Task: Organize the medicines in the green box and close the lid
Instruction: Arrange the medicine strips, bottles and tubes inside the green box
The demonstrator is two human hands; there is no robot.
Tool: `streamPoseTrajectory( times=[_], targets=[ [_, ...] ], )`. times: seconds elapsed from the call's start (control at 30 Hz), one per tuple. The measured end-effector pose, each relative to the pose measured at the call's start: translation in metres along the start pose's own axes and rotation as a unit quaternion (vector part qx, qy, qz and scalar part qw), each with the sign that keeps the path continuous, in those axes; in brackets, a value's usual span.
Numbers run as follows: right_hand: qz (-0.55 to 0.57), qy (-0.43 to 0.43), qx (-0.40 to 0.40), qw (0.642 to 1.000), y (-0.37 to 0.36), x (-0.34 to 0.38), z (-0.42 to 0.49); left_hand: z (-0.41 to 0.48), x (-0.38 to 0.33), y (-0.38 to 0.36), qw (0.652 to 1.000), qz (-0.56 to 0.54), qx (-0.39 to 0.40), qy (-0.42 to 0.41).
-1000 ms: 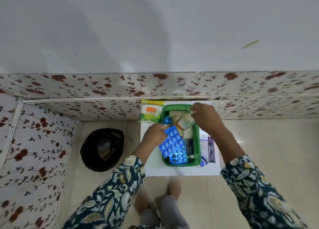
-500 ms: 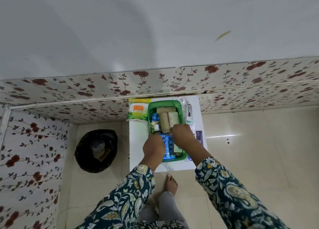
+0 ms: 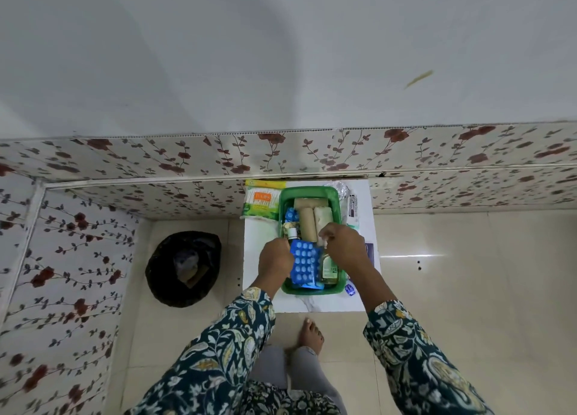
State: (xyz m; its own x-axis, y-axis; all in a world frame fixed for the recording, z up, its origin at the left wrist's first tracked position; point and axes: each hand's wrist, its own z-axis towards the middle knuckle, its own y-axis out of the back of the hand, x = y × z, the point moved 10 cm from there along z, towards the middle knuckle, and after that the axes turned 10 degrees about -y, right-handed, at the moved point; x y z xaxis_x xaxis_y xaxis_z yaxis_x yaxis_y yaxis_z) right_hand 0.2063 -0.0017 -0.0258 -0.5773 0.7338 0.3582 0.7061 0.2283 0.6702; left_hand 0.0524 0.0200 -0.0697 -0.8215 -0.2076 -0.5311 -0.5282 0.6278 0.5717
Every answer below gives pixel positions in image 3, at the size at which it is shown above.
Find person's left hand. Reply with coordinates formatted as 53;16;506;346
254;238;296;294

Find person's right hand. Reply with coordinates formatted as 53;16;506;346
318;223;372;279

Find blue blister pack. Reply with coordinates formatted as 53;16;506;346
288;240;324;290

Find yellowish liquid glass bottle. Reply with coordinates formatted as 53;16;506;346
318;241;339;286

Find person's left forearm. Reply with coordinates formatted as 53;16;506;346
123;278;277;415

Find person's right forearm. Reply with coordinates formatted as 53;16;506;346
355;268;496;415

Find cream bandage roll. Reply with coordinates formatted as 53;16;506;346
314;206;334;236

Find green plastic basket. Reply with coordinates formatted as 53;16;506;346
278;186;348;296

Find clear plastic bag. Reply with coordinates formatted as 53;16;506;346
331;181;353;223

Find cotton swab packet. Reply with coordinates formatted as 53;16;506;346
241;180;288;221

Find person's bare foot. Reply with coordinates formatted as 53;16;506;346
298;318;325;356

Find black lined trash bin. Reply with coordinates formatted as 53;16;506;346
145;231;222;308

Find person's grey trouser legs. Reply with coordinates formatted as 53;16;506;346
249;346;344;415

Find person's floral tunic hem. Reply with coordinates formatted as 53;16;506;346
241;380;341;415

